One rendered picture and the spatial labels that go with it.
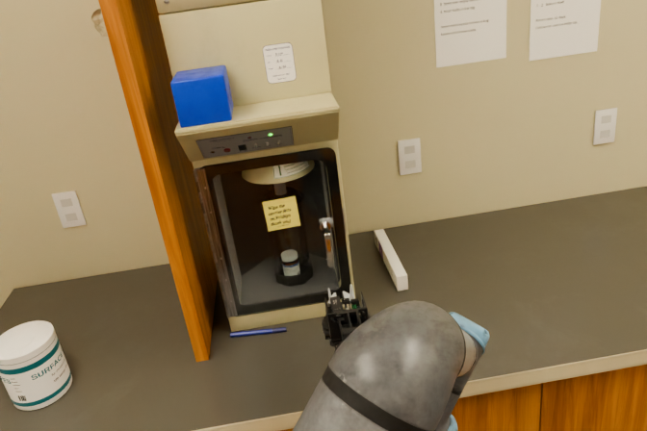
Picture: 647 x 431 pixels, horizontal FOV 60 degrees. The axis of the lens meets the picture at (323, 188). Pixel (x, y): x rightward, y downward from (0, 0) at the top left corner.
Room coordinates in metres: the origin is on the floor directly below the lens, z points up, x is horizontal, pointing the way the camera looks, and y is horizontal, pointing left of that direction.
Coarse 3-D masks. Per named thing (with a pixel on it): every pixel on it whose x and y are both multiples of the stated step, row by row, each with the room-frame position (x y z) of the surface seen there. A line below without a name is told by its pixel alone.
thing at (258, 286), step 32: (256, 160) 1.15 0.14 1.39; (288, 160) 1.16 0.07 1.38; (320, 160) 1.16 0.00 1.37; (224, 192) 1.15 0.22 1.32; (256, 192) 1.15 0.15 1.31; (288, 192) 1.15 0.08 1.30; (320, 192) 1.16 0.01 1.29; (224, 224) 1.15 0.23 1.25; (256, 224) 1.15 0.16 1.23; (320, 224) 1.16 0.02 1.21; (224, 256) 1.15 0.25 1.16; (256, 256) 1.15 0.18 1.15; (288, 256) 1.15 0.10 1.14; (320, 256) 1.16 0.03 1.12; (256, 288) 1.15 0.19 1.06; (288, 288) 1.15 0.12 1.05; (320, 288) 1.16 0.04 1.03
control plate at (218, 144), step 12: (252, 132) 1.07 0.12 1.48; (264, 132) 1.08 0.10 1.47; (276, 132) 1.08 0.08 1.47; (288, 132) 1.09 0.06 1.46; (204, 144) 1.08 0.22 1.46; (216, 144) 1.09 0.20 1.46; (228, 144) 1.09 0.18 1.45; (240, 144) 1.10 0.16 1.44; (252, 144) 1.11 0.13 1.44; (264, 144) 1.12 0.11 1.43; (276, 144) 1.12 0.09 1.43; (288, 144) 1.13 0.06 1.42; (204, 156) 1.12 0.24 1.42; (216, 156) 1.12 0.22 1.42
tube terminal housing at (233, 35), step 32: (288, 0) 1.17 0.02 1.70; (320, 0) 1.17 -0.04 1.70; (192, 32) 1.16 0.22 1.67; (224, 32) 1.16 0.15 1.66; (256, 32) 1.17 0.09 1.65; (288, 32) 1.17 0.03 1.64; (320, 32) 1.17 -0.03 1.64; (192, 64) 1.16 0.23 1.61; (224, 64) 1.16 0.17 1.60; (256, 64) 1.17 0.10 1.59; (320, 64) 1.17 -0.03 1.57; (256, 96) 1.16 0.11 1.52; (288, 96) 1.17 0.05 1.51; (224, 160) 1.16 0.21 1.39; (256, 320) 1.16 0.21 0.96; (288, 320) 1.16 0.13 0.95
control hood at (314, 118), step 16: (304, 96) 1.16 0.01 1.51; (320, 96) 1.15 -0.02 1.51; (240, 112) 1.11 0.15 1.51; (256, 112) 1.09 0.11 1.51; (272, 112) 1.08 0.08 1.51; (288, 112) 1.06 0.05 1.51; (304, 112) 1.06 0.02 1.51; (320, 112) 1.06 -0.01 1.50; (336, 112) 1.06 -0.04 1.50; (176, 128) 1.05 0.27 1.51; (192, 128) 1.04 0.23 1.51; (208, 128) 1.04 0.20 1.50; (224, 128) 1.05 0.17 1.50; (240, 128) 1.05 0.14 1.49; (256, 128) 1.06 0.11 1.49; (272, 128) 1.07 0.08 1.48; (304, 128) 1.09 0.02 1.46; (320, 128) 1.10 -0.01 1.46; (336, 128) 1.11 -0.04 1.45; (192, 144) 1.08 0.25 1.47; (192, 160) 1.12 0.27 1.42
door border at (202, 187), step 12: (204, 168) 1.14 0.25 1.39; (204, 180) 1.14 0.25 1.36; (204, 192) 1.14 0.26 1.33; (204, 204) 1.14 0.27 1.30; (216, 228) 1.14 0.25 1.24; (216, 240) 1.14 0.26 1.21; (216, 252) 1.14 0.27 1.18; (216, 264) 1.14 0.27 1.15; (228, 276) 1.14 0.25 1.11; (228, 288) 1.14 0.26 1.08; (228, 300) 1.14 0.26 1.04
